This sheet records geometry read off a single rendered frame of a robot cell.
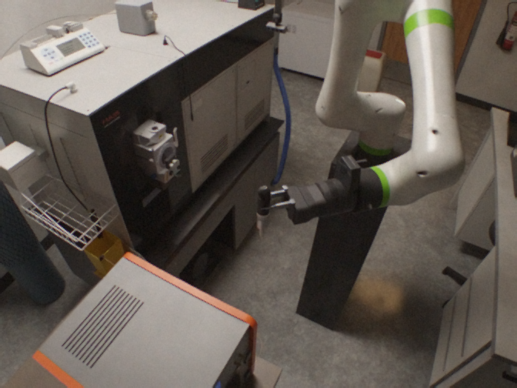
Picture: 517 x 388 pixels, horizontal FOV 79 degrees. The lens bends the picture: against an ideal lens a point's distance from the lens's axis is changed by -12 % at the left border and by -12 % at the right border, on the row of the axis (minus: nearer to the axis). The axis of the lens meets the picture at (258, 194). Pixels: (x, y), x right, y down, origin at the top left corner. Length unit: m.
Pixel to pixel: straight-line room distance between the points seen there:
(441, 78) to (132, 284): 0.88
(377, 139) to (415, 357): 1.42
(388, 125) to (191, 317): 0.82
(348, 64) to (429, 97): 0.32
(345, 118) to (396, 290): 1.50
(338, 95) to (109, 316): 0.88
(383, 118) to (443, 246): 1.77
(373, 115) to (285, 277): 1.40
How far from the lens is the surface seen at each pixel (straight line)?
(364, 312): 2.26
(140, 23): 1.50
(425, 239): 2.78
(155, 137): 1.15
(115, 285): 0.98
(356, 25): 0.94
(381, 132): 1.19
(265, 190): 0.65
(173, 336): 0.88
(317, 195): 0.71
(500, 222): 1.75
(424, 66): 0.81
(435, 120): 0.74
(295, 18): 4.26
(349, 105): 1.13
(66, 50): 1.37
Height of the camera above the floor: 1.93
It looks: 44 degrees down
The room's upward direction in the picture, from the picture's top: 3 degrees clockwise
